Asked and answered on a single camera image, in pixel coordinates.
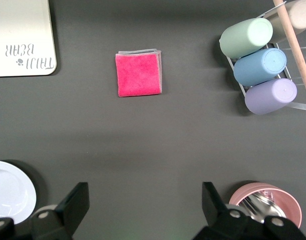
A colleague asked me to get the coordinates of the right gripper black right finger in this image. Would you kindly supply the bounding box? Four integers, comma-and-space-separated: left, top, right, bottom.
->
192, 181, 249, 240

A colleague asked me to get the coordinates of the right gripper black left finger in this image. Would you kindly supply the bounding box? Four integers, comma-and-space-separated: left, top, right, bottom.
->
30, 182, 90, 240

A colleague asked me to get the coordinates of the white round plate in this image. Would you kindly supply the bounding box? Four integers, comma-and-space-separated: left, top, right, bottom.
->
0, 160, 38, 225

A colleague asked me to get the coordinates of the metal scoop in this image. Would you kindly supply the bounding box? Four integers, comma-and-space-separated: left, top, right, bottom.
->
239, 191, 287, 225

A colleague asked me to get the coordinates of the pink bowl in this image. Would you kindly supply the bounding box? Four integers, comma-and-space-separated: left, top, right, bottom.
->
228, 182, 303, 230

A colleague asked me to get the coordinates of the pale purple cup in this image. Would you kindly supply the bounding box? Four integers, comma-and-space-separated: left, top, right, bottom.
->
244, 78, 298, 115

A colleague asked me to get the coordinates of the pale blue cup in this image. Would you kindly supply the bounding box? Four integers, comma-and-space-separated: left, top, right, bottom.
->
233, 48, 288, 87

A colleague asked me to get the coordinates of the pink folded cloth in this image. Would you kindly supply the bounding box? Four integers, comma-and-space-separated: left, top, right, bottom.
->
115, 48, 163, 98

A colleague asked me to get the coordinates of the pale green cup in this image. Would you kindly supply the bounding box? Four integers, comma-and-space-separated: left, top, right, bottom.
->
219, 17, 274, 60

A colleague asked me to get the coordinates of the cream bear print tray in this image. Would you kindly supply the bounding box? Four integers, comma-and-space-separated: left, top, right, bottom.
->
0, 0, 58, 78

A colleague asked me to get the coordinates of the beige cup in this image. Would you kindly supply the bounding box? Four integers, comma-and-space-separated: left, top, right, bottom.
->
264, 0, 306, 44

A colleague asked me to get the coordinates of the white wire cup rack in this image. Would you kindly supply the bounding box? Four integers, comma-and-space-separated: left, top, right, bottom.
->
225, 0, 306, 112

